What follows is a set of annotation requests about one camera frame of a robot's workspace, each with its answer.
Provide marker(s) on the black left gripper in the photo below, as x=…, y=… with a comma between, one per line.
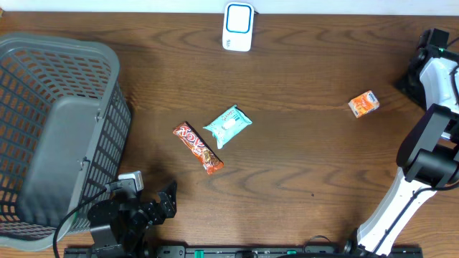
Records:
x=156, y=215

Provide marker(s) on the white barcode scanner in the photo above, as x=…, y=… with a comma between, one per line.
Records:
x=238, y=27

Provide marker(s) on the black aluminium rail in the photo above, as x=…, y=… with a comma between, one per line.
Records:
x=242, y=252

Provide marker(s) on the mint green wipes pack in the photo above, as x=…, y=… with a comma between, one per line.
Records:
x=228, y=125

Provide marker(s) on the grey plastic shopping basket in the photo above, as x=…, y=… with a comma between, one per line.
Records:
x=64, y=124

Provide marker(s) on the small orange tissue pack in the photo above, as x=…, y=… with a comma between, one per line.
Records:
x=363, y=104

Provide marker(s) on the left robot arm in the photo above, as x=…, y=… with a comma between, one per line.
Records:
x=118, y=228

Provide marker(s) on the red chocolate bar wrapper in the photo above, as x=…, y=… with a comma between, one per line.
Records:
x=198, y=147

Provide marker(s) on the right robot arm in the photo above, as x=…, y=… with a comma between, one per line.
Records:
x=427, y=162

